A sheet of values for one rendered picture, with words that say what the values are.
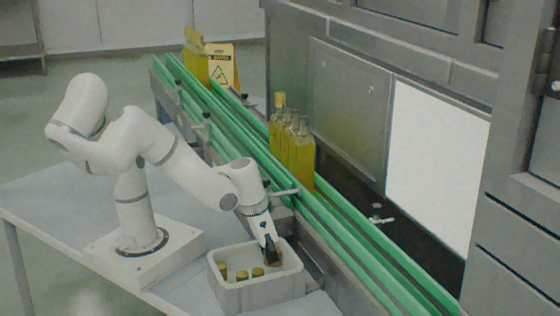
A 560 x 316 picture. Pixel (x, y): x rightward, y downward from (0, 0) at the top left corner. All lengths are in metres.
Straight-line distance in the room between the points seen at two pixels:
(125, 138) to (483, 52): 0.73
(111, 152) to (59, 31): 6.22
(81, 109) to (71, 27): 6.14
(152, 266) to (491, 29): 1.00
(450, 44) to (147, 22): 6.39
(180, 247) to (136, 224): 0.14
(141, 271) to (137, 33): 6.08
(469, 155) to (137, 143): 0.68
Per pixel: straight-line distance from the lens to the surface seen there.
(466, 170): 1.20
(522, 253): 0.61
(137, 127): 1.18
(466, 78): 1.17
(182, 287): 1.53
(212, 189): 1.23
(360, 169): 1.56
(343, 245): 1.38
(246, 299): 1.41
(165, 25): 7.48
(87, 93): 1.23
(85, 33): 7.36
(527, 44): 0.56
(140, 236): 1.58
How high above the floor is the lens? 1.67
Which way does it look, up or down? 24 degrees down
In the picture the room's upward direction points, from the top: straight up
